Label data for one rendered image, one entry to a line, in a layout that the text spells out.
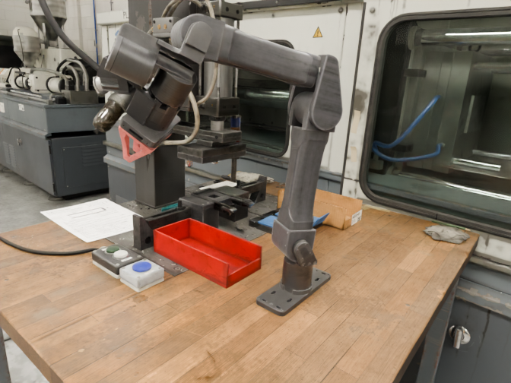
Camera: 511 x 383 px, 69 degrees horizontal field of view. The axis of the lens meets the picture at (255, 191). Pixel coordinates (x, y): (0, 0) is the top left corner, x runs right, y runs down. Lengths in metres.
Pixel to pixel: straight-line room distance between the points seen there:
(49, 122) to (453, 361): 3.65
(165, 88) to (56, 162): 3.58
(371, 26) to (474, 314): 1.04
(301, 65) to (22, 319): 0.66
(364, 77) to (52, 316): 1.20
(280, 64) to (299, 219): 0.29
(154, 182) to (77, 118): 2.96
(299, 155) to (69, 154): 3.60
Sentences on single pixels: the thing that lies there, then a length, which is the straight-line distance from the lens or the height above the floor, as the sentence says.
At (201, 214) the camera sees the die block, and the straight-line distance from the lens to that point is 1.06.
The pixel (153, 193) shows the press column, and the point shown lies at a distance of 1.27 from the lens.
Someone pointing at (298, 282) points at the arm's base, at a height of 0.94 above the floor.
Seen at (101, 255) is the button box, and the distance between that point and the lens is 0.93.
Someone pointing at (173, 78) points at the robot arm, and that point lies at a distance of 0.59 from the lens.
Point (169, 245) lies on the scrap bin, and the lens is 0.93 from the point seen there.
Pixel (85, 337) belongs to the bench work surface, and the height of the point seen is 0.90.
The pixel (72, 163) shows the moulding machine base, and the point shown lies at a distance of 4.19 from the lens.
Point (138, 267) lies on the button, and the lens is 0.84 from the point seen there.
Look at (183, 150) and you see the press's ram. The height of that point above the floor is 1.13.
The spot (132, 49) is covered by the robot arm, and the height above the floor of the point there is 1.36.
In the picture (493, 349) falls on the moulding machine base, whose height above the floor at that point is 0.51.
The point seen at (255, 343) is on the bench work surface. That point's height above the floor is 0.90.
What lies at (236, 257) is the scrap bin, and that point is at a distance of 0.94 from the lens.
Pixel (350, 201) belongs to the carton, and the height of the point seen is 0.96.
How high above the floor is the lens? 1.34
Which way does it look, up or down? 17 degrees down
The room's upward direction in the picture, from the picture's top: 3 degrees clockwise
